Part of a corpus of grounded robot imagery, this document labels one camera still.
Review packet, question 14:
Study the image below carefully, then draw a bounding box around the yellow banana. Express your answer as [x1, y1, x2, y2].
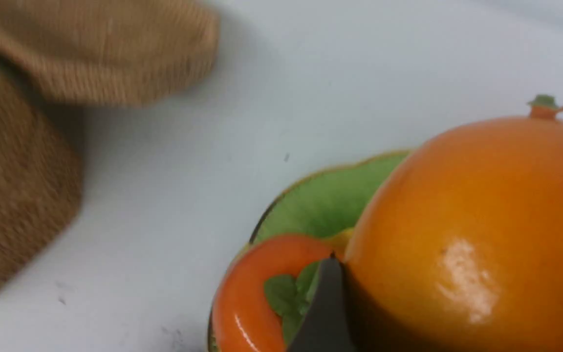
[321, 227, 354, 259]

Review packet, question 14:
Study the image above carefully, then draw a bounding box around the green ribbed glass plate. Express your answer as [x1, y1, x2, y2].
[207, 149, 414, 352]

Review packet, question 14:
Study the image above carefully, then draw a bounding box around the yellow orange mango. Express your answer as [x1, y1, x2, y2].
[344, 94, 563, 352]

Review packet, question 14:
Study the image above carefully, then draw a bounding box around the orange persimmon with green top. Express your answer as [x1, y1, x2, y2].
[211, 234, 338, 352]

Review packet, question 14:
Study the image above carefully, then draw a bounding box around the woven wicker basket lid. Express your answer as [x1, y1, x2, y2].
[0, 0, 220, 106]

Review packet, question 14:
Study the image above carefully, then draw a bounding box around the woven wicker basket green lining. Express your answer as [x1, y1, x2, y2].
[0, 69, 83, 289]

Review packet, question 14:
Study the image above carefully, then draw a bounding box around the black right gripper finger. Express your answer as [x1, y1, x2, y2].
[286, 254, 358, 352]

